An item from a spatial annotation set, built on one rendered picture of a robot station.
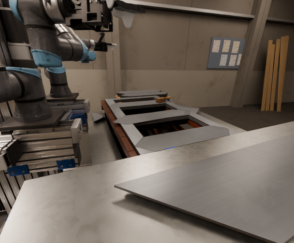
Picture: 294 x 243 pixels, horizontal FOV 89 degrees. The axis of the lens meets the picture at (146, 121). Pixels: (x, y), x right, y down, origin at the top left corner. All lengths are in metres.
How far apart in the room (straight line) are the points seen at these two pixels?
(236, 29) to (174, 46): 1.87
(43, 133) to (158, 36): 3.72
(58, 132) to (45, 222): 0.55
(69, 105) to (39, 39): 0.81
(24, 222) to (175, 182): 0.27
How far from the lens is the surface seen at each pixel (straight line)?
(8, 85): 0.77
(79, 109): 1.32
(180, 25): 4.46
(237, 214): 0.32
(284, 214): 0.37
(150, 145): 0.88
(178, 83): 4.44
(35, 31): 0.57
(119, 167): 0.41
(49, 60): 0.56
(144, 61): 4.07
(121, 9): 0.53
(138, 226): 0.30
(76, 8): 0.52
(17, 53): 1.11
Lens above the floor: 1.30
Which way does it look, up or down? 22 degrees down
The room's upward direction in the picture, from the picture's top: 1 degrees clockwise
